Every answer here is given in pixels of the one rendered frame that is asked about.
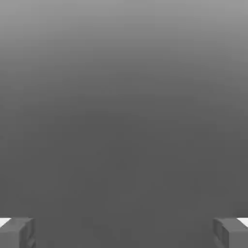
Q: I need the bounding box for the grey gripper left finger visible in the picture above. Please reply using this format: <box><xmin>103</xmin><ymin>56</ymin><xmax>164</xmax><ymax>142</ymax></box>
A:
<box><xmin>0</xmin><ymin>217</ymin><xmax>37</xmax><ymax>248</ymax></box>

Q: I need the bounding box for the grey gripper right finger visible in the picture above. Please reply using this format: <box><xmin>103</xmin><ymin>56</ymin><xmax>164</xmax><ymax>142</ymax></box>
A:
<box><xmin>212</xmin><ymin>217</ymin><xmax>248</xmax><ymax>248</ymax></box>

